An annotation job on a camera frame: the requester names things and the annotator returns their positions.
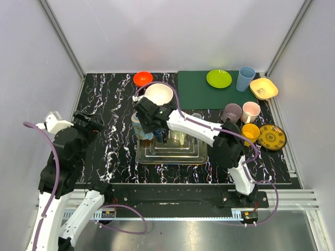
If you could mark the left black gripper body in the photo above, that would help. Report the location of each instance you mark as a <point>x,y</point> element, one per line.
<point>87,120</point>

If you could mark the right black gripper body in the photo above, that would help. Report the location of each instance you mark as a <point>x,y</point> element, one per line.
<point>146,123</point>

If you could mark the blue mug yellow inside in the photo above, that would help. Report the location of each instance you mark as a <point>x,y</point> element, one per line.
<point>138,129</point>

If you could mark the dark blue mug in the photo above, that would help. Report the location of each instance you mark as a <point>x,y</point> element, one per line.
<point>161,135</point>

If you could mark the light green mug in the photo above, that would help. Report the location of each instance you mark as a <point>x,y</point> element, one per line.
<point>178,136</point>

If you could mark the grey-blue ceramic mug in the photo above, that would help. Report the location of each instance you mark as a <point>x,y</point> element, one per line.
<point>197,115</point>

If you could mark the translucent purple cup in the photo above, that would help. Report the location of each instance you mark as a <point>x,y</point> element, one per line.
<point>232,112</point>

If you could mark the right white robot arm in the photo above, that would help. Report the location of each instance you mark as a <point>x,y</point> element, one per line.
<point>226,141</point>

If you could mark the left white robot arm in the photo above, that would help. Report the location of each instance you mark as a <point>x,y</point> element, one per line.
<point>69,142</point>

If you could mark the pink mug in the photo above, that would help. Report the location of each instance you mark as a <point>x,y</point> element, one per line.
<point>250,111</point>

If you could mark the white ceramic bowl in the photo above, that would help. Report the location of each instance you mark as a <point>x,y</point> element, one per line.
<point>159,94</point>

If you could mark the orange red bowl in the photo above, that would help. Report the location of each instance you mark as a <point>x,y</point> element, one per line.
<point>142,78</point>

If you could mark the dark green mat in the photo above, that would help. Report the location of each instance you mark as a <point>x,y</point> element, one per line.
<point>194,92</point>

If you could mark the silver metal tray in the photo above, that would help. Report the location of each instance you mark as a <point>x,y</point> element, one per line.
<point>192,152</point>

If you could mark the lime green plate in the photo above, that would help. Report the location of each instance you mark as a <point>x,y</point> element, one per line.
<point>218,78</point>

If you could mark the small yellow bowl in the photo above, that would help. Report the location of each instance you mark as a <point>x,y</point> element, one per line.
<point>251,132</point>

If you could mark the light blue tumbler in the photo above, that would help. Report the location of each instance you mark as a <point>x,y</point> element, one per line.
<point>245,77</point>

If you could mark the yellow square dish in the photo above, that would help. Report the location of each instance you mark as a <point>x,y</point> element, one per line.
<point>263,88</point>

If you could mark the black gold patterned plate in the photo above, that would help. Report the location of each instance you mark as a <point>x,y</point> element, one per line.
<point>272,137</point>

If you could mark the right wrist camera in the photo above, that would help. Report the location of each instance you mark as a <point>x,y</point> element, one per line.
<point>136,99</point>

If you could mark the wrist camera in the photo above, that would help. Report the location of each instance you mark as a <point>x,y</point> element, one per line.
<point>136,99</point>
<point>54,123</point>

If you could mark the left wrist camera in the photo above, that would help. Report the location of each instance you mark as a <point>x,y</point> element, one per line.
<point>54,123</point>

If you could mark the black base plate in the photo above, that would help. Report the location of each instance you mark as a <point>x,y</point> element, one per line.
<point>173,201</point>

